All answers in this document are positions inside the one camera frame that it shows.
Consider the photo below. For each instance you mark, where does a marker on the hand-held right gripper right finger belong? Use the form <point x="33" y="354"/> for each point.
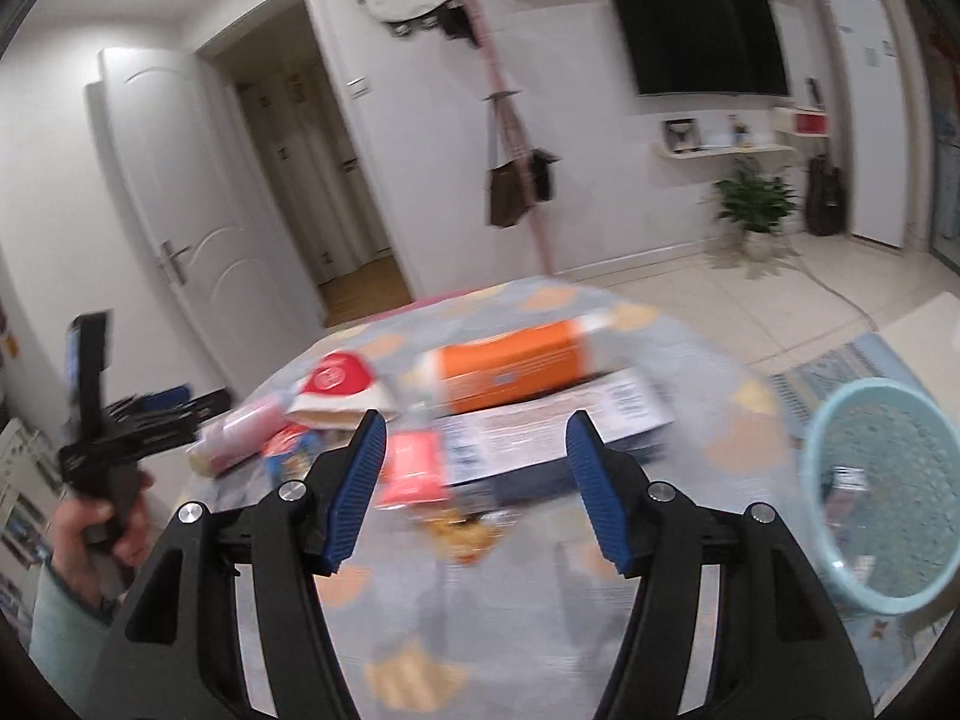
<point x="600" y="495"/>

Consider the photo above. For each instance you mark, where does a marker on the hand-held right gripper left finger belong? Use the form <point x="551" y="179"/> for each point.
<point x="352" y="487"/>

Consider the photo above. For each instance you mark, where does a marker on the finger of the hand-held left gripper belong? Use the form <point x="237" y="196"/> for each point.
<point x="187" y="427"/>
<point x="166" y="397"/>

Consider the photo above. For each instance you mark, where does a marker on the pink cylindrical packet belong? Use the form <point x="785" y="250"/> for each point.
<point x="240" y="431"/>

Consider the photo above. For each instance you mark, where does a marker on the pink red packet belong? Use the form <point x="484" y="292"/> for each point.
<point x="409" y="465"/>

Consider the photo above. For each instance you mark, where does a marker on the blue snack packet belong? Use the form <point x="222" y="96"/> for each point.
<point x="292" y="451"/>

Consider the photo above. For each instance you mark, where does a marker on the white and blue box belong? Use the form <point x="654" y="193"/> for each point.
<point x="540" y="435"/>

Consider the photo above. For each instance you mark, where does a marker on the red white paper cup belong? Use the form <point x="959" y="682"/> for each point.
<point x="337" y="382"/>

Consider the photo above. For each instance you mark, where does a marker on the clear snack bag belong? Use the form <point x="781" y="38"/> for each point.
<point x="465" y="534"/>

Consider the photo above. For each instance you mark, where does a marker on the orange box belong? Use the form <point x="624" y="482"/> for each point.
<point x="517" y="364"/>

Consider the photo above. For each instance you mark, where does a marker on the light blue plastic basket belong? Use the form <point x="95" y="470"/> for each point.
<point x="814" y="450"/>

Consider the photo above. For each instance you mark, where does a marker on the person's left forearm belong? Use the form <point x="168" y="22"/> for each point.
<point x="64" y="607"/>

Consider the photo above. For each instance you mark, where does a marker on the black shoulder bag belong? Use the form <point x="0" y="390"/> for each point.
<point x="545" y="174"/>

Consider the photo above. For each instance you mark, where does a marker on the person's left hand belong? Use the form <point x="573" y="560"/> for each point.
<point x="94" y="529"/>

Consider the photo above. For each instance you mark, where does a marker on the white shelf unit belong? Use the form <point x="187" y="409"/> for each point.
<point x="22" y="517"/>

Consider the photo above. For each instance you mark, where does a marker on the white door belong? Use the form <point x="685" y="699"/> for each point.
<point x="187" y="225"/>

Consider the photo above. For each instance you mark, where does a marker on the patterned blue rug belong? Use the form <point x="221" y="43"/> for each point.
<point x="825" y="371"/>

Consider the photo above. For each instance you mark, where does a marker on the brown tote bag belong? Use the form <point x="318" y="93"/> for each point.
<point x="508" y="195"/>

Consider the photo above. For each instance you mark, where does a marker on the potted green plant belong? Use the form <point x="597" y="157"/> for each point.
<point x="754" y="202"/>

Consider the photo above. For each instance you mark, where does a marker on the black acoustic guitar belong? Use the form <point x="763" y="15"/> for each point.
<point x="825" y="199"/>

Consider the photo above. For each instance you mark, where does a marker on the small pen holder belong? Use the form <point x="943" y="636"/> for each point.
<point x="739" y="131"/>

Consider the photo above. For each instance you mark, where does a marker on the pink coat rack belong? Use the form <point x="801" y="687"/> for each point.
<point x="499" y="82"/>

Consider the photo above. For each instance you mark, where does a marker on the white router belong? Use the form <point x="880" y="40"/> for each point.
<point x="812" y="91"/>

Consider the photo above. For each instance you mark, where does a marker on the white tall cabinet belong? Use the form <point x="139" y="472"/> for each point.
<point x="870" y="127"/>

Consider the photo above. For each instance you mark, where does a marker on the black cap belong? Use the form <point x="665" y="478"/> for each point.
<point x="454" y="22"/>

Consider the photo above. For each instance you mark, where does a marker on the curved white wall shelf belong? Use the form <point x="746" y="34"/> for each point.
<point x="720" y="154"/>

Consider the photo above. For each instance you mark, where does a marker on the wall light switch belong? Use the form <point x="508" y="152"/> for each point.
<point x="360" y="87"/>

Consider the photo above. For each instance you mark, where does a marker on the black picture frame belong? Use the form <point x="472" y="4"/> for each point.
<point x="677" y="135"/>

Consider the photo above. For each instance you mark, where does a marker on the red white wall box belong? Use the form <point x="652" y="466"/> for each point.
<point x="806" y="122"/>

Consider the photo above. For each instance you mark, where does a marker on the wall-mounted television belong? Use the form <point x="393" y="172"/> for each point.
<point x="697" y="37"/>

